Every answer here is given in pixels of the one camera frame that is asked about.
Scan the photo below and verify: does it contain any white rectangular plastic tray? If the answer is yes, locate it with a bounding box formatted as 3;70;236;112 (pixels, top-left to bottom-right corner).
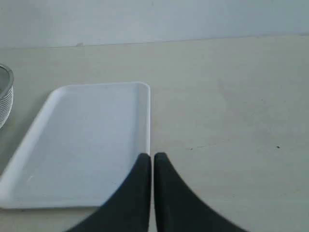
0;82;151;209

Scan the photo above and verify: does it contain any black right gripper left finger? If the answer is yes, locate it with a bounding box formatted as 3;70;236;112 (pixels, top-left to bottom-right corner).
68;153;151;232

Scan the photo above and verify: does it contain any steel mesh colander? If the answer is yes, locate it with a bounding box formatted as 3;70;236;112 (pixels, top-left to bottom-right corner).
0;64;14;128

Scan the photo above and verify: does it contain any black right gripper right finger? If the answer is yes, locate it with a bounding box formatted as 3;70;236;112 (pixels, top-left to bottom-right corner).
154;153;245;232

